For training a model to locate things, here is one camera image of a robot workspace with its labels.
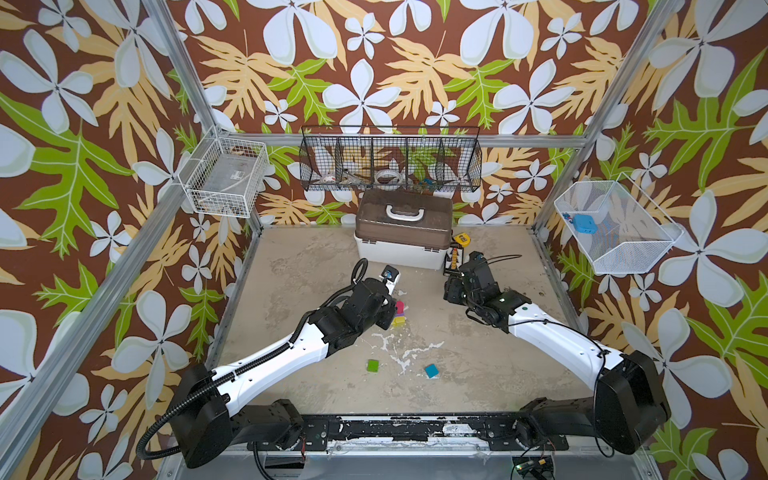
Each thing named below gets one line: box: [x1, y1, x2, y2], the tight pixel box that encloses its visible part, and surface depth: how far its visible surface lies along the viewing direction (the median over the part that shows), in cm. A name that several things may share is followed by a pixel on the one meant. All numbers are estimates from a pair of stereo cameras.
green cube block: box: [367, 359, 380, 373], surface depth 88 cm
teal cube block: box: [424, 363, 440, 378], surface depth 86 cm
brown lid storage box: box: [353, 189, 453, 271], surface depth 98 cm
